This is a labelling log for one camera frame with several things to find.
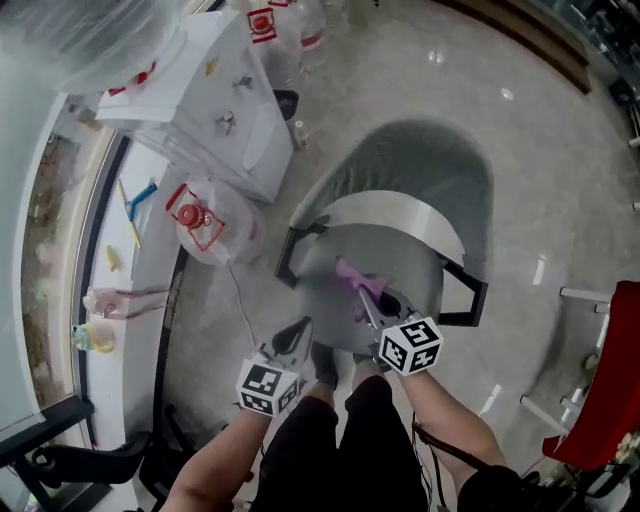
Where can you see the clear water jug red cap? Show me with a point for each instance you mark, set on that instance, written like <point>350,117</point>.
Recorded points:
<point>220,225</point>

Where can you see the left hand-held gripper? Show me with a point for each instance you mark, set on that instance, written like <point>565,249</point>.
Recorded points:
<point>267,385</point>

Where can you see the large clear dispenser water bottle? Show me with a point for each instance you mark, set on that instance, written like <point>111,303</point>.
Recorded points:
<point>85,40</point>

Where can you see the brown wooden plinth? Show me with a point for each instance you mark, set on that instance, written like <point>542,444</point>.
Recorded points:
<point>540,35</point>

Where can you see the person's left forearm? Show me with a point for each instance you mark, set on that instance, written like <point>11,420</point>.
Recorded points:
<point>220,460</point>

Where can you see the black office chair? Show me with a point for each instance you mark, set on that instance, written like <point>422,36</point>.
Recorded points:
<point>100,460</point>

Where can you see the clear water jug red band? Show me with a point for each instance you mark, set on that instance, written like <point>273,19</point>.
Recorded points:
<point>312,25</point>

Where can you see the blue yellow squeegee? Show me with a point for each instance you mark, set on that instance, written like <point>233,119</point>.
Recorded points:
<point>134,207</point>

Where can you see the small yellow toy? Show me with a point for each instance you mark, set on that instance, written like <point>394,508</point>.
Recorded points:
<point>112,259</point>

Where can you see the person's grey shoe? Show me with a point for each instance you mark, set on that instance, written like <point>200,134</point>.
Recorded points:
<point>324,362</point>
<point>367,364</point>

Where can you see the small clear bottle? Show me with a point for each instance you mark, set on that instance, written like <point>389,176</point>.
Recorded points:
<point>301,134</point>

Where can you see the white water dispenser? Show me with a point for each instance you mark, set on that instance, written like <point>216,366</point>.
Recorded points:
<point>220,105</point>

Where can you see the white metal table frame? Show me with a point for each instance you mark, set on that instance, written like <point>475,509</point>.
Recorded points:
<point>580,300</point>

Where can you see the clear water jug red label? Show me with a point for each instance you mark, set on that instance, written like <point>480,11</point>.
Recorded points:
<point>272,40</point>

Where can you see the grey fabric chair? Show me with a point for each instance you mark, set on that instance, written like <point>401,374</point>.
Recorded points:
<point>395,235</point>

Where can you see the purple cloth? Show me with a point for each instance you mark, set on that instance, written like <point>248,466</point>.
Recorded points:
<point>350,272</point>

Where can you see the person's black shorts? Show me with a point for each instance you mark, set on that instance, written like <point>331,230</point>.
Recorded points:
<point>345,450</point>

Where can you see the black shoulder bag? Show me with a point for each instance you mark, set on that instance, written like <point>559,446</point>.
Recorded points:
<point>510,490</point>

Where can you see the red chair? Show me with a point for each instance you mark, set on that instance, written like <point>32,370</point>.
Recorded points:
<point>607,390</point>

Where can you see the person's left grey shoe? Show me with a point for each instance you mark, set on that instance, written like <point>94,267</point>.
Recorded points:
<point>324,362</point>

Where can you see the person's right forearm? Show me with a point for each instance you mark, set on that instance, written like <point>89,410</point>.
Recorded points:
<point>445,415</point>

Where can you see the yellow green kids cup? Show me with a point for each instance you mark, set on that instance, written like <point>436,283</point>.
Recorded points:
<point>95,337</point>

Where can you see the white window ledge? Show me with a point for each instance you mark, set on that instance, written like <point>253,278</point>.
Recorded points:
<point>130,320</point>

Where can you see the person's right grey shoe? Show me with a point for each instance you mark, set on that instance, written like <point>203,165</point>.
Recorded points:
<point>367,364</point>

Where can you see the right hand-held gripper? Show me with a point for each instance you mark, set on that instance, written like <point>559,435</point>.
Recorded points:
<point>410,345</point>

